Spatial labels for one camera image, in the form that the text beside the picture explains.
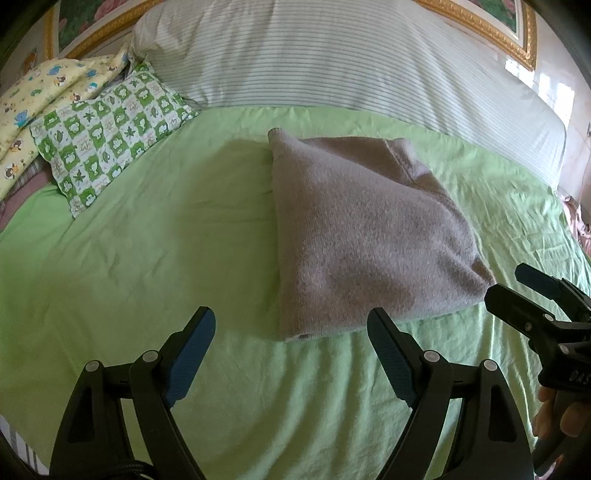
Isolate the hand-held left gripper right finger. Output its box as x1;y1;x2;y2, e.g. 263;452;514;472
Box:
367;307;539;480

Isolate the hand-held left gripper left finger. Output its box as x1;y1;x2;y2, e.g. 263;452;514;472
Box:
48;305;217;480

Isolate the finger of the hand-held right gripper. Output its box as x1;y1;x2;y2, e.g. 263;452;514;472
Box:
514;263;591;324
484;283;570;354

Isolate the grey towel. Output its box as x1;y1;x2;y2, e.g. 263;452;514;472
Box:
268;127;498;343

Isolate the person's right hand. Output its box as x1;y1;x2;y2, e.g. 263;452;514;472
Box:
532;385;591;440

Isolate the crumpled pink cloth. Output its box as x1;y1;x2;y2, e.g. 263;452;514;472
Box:
556;191;591;256

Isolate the light green bed sheet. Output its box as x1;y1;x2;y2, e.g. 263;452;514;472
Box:
0;105;588;480

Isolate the striped mattress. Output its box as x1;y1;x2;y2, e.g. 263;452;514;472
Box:
0;412;51;477

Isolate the pink striped cloth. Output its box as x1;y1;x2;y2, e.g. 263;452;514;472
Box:
0;165;52;232

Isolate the green checkered pillow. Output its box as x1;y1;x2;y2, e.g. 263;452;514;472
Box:
30;62;200;219

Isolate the white striped pillow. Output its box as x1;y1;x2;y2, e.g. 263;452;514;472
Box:
128;0;568;191

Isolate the yellow cartoon print pillow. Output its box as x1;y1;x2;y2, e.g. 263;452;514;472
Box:
0;48;131;202

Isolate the black braided cord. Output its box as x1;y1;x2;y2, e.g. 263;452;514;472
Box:
98;459;158;480

